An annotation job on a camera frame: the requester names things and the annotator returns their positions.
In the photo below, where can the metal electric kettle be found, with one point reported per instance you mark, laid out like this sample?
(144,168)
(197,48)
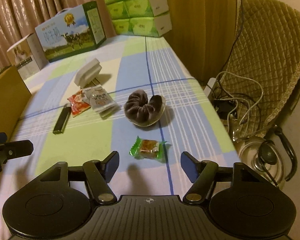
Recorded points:
(263,157)

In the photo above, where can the dark velvet scrunchie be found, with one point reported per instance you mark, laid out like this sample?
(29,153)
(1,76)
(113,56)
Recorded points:
(144,112)

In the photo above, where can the white plug-in adapter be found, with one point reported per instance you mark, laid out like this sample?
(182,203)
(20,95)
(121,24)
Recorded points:
(88,74)

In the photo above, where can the clear grey sachet packet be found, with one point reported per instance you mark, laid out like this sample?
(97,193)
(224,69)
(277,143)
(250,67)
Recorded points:
(100,101)

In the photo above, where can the black lighter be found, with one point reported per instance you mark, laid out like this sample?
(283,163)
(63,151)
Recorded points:
(62,120)

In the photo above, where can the open brown cardboard box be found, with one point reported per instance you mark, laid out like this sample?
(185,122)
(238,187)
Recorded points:
(14,96)

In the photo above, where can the green tissue pack bundle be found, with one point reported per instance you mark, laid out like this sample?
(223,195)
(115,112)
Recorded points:
(140,17)

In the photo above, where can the green candy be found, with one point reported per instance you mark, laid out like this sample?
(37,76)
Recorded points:
(149,149)

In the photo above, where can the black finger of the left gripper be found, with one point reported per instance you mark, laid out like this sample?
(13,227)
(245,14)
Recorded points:
(16,149)

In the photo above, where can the blue milk carton gift box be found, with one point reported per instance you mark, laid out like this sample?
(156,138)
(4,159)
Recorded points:
(72,31)

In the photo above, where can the small white humidifier box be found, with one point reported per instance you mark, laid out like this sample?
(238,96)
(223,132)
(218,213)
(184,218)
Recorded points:
(27,55)

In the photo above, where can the quilted olive chair cover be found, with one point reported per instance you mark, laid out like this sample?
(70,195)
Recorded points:
(264,63)

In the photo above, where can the red snack packet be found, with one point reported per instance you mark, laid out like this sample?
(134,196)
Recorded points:
(77,104)

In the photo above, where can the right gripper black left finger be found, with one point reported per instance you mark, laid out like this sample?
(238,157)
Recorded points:
(98,175)

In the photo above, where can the checked blue green bedsheet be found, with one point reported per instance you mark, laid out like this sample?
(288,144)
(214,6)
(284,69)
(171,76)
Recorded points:
(189,121)

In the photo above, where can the white power strip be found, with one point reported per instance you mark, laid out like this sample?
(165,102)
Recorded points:
(209,89)

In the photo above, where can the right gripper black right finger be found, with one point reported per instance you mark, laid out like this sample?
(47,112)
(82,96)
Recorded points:
(201,174)

